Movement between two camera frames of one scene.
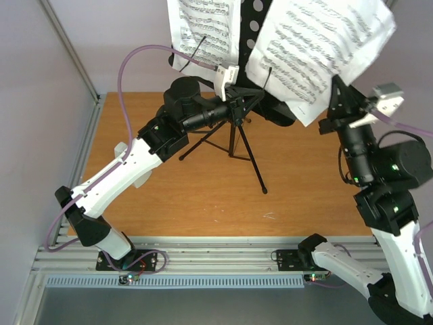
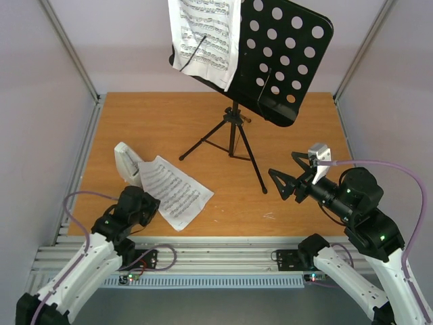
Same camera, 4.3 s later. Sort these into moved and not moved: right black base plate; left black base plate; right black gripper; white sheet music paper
Moved: right black gripper
Not moved: left black base plate; white sheet music paper; right black base plate
